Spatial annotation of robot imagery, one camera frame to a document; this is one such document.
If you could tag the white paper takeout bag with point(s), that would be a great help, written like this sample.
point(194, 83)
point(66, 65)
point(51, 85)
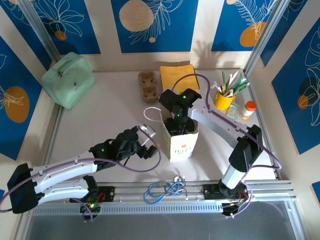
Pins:
point(182, 147)

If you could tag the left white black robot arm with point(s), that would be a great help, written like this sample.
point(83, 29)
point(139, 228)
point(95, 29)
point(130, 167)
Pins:
point(62, 170)

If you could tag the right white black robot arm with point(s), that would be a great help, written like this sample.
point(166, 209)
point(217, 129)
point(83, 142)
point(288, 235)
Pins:
point(220, 125)

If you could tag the stack of yellow napkins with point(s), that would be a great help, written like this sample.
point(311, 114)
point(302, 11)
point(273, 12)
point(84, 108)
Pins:
point(175, 75)

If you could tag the stacked cardboard cup carriers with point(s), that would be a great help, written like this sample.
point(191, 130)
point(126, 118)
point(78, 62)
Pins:
point(148, 86)

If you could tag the yellow holder cup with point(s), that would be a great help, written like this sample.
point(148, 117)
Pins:
point(222, 101)

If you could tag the wooden stirrer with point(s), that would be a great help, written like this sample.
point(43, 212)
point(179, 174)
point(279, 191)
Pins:
point(227, 90)

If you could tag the thin green stirrer stick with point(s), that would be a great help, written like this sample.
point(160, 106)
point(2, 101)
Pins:
point(224, 78)

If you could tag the clear glass container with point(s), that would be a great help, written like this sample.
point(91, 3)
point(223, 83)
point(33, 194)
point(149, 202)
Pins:
point(234, 113)

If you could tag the white paper straw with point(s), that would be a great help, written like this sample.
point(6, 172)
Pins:
point(233, 80)

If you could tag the orange lid pill bottle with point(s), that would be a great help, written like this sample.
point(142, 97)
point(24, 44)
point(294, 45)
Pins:
point(248, 110)

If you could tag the black connector module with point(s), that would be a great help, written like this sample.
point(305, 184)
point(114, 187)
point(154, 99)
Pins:
point(230, 208)
point(88, 207)

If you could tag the mint green zip case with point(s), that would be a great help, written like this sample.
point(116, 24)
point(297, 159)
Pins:
point(67, 80)

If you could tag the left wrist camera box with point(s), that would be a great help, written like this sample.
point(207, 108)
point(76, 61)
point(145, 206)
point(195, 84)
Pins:
point(147, 132)

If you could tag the aluminium front rail frame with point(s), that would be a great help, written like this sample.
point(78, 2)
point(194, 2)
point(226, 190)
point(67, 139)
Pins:
point(130, 191)

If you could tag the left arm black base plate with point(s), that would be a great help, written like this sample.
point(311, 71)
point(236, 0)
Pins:
point(107, 193)

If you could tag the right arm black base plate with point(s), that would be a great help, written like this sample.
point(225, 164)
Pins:
point(211, 191)

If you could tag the aluminium frame post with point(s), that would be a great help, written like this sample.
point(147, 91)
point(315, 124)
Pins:
point(40, 30)
point(265, 35)

